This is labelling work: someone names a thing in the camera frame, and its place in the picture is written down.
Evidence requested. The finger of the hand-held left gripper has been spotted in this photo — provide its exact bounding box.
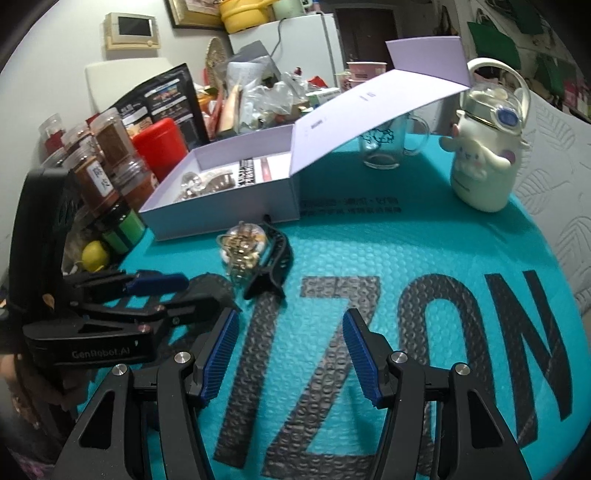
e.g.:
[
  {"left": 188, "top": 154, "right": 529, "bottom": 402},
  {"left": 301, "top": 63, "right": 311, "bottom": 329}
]
[
  {"left": 69, "top": 276, "right": 241, "bottom": 341},
  {"left": 69, "top": 269, "right": 190, "bottom": 301}
]

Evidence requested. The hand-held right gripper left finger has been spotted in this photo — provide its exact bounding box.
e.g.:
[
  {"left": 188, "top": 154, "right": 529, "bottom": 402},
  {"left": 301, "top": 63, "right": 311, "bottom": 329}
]
[{"left": 60, "top": 307, "right": 241, "bottom": 480}]

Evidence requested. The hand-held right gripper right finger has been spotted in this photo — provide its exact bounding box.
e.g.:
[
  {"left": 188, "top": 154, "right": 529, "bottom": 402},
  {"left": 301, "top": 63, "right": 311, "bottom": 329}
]
[{"left": 342, "top": 308, "right": 539, "bottom": 480}]

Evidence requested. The gold wire hair clip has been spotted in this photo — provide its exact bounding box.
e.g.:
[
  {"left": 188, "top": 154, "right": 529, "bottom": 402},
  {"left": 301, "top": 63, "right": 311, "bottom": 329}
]
[{"left": 216, "top": 231, "right": 264, "bottom": 289}]

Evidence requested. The lavender gift box with lid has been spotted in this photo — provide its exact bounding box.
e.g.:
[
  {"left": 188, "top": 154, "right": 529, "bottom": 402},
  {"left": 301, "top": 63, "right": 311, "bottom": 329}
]
[{"left": 139, "top": 38, "right": 472, "bottom": 243}]

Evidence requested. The black mesh hair clip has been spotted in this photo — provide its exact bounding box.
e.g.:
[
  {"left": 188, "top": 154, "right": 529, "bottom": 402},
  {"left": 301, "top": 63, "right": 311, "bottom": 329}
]
[{"left": 242, "top": 215, "right": 295, "bottom": 300}]

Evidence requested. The pearly grey claw hair clip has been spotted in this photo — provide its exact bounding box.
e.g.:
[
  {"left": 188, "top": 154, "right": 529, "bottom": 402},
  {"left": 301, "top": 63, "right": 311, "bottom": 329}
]
[{"left": 174, "top": 168, "right": 237, "bottom": 201}]

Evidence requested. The long pink and black carton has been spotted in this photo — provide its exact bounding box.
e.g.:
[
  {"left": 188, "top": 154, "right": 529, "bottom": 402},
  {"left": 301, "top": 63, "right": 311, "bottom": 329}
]
[{"left": 238, "top": 157, "right": 293, "bottom": 186}]

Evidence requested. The yellow-green fruit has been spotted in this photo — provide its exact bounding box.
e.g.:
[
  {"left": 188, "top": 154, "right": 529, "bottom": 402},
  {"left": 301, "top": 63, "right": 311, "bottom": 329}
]
[{"left": 81, "top": 240, "right": 112, "bottom": 271}]

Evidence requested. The green label black lid tub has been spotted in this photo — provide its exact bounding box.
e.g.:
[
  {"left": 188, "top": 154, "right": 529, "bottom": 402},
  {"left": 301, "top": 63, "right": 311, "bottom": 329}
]
[{"left": 99, "top": 203, "right": 147, "bottom": 254}]

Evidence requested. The group of clear plastic jars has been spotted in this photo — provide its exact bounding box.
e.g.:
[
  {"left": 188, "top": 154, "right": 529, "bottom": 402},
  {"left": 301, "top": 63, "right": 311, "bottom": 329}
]
[{"left": 39, "top": 108, "right": 155, "bottom": 217}]

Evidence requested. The teal bubble mailer mat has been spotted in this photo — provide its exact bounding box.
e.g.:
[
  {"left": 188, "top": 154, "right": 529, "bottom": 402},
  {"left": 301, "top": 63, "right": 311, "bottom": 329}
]
[{"left": 76, "top": 120, "right": 591, "bottom": 480}]

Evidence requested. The red canister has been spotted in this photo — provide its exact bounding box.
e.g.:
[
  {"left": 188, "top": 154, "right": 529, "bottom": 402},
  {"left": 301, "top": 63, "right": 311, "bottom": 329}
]
[{"left": 131, "top": 117, "right": 190, "bottom": 185}]

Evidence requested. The beige packet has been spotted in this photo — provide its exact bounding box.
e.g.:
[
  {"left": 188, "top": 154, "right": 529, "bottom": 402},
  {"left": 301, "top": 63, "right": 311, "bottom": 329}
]
[{"left": 222, "top": 83, "right": 245, "bottom": 134}]

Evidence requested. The black snack bag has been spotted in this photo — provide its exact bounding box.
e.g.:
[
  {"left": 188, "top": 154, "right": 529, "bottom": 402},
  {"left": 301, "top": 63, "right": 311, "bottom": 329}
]
[{"left": 99, "top": 64, "right": 211, "bottom": 144}]

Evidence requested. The clear glass mug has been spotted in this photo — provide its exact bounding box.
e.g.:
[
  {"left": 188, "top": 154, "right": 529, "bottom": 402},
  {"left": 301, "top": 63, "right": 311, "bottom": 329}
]
[{"left": 358, "top": 113, "right": 432, "bottom": 169}]

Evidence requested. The white cartoon dog bottle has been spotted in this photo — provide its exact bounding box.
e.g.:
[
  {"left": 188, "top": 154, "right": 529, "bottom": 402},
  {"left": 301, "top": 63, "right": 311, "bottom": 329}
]
[{"left": 438, "top": 58, "right": 532, "bottom": 213}]

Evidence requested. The clear plastic bag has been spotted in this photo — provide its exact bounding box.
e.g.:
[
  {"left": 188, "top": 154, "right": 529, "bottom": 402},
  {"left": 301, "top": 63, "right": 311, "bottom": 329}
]
[{"left": 249, "top": 69, "right": 308, "bottom": 121}]

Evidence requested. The woven straw fan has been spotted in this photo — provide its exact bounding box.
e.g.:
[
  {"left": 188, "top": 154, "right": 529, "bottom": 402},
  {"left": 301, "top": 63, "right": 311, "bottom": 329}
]
[{"left": 203, "top": 37, "right": 232, "bottom": 88}]

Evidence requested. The teal and white carton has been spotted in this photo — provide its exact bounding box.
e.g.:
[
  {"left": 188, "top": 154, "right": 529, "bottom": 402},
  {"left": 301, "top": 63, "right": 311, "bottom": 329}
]
[{"left": 305, "top": 88, "right": 342, "bottom": 109}]

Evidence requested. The white quilted cushion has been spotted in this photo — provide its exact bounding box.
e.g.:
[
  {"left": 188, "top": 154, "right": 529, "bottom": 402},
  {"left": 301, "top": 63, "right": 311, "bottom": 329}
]
[{"left": 510, "top": 88, "right": 591, "bottom": 319}]

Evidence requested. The white refrigerator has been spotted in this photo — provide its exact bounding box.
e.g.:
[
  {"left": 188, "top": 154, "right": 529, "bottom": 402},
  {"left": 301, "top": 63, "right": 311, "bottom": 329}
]
[{"left": 228, "top": 13, "right": 345, "bottom": 88}]

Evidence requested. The dark framed picture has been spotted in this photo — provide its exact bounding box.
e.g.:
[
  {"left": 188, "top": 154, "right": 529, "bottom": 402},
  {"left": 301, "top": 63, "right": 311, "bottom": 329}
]
[{"left": 165, "top": 0, "right": 227, "bottom": 31}]

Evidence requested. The yellow pot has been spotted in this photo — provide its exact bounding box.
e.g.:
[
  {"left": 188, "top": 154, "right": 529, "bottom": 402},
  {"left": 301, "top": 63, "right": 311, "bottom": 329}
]
[{"left": 218, "top": 0, "right": 278, "bottom": 34}]

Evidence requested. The pale green kettle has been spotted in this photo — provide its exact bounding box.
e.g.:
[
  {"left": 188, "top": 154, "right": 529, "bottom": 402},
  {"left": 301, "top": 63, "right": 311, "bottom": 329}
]
[{"left": 271, "top": 0, "right": 310, "bottom": 19}]

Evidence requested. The dark wooden door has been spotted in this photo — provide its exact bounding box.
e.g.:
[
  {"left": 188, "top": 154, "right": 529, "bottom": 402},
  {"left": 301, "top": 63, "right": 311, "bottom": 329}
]
[{"left": 335, "top": 7, "right": 398, "bottom": 70}]

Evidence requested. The green tote bag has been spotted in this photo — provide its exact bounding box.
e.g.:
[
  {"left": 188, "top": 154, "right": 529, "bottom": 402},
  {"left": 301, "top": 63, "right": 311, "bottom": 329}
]
[
  {"left": 466, "top": 21, "right": 520, "bottom": 70},
  {"left": 503, "top": 0, "right": 546, "bottom": 35},
  {"left": 536, "top": 53, "right": 566, "bottom": 95}
]

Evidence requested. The cream wall control panel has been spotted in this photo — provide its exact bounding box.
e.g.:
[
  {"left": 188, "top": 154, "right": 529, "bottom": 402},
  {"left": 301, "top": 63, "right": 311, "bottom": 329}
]
[{"left": 104, "top": 11, "right": 160, "bottom": 51}]

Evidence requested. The black power cable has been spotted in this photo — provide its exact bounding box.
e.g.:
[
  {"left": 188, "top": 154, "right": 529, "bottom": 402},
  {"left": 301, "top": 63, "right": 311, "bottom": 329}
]
[{"left": 269, "top": 18, "right": 284, "bottom": 63}]

